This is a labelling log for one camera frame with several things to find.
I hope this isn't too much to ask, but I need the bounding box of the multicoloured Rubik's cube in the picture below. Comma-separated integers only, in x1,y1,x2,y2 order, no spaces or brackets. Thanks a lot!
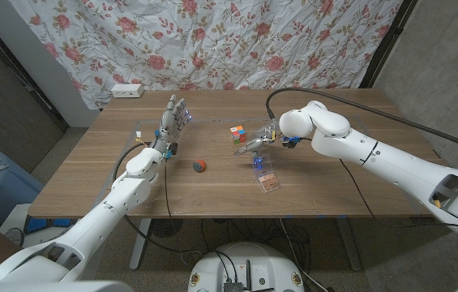
229,125,247,145

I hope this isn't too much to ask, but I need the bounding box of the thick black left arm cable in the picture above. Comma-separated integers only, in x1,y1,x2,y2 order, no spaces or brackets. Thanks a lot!
113,140,205,260

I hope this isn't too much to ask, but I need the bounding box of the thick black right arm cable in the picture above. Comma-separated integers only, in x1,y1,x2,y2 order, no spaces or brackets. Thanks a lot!
265,87,458,159

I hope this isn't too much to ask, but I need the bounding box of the black round floor object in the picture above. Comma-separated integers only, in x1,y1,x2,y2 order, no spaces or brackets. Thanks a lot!
150,218,184,238

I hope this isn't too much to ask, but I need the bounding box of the white table leg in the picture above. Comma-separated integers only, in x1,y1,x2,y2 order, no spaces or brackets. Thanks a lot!
129,218,152,272

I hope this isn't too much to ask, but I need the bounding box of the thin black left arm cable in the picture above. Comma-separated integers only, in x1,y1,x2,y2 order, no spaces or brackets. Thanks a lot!
163,161,183,260

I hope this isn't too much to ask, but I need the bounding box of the grey table leg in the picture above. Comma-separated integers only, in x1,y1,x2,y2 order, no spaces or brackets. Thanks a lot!
336,218,362,272

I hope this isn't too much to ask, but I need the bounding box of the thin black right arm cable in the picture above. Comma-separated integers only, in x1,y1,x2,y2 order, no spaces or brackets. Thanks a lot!
339,159,458,235

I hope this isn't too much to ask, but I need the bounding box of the white power strip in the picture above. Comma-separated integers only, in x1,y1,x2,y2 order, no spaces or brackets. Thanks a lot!
110,83,145,99

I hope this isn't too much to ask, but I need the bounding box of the blue plastic bin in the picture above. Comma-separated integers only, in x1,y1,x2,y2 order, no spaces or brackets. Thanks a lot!
0,148,45,230

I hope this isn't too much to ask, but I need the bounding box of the clear eyeshadow palette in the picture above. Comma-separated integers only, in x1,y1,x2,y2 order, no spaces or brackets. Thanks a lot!
251,152,282,194

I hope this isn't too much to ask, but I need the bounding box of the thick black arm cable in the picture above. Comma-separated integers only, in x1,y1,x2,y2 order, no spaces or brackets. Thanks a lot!
265,87,458,159
113,140,205,260

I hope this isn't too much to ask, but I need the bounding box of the white floor box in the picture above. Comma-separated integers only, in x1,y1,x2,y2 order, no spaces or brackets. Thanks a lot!
0,202,71,248

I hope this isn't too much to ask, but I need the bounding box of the floral backdrop cloth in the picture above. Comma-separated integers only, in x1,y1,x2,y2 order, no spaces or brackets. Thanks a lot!
9,0,404,110

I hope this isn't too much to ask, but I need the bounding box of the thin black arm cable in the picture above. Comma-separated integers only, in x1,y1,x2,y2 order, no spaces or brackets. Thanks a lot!
163,161,183,260
339,159,458,235

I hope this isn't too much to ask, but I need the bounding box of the black backdrop stand pole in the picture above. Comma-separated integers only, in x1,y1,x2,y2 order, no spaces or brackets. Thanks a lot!
360,0,418,89

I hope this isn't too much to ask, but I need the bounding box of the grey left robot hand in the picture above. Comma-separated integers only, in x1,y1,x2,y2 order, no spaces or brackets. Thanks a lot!
150,94,193,160

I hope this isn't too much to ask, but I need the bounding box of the white robot torso base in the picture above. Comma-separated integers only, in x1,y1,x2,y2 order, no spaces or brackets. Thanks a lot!
187,242,306,292

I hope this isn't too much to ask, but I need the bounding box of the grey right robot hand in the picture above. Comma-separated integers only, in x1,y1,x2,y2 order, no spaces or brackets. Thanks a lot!
234,120,282,167

